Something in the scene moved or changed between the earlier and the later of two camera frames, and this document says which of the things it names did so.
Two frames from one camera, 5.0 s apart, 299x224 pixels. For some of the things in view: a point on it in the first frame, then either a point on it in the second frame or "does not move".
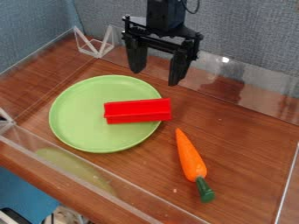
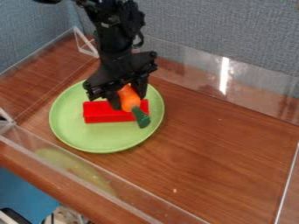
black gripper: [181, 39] -> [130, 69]
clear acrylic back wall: [257, 86] does not move
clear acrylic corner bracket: [93, 45] does not move
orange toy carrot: [193, 167] -> [130, 100]
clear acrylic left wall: [32, 79] does not move
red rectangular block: [138, 111] -> [98, 112]
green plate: [78, 117] does not move
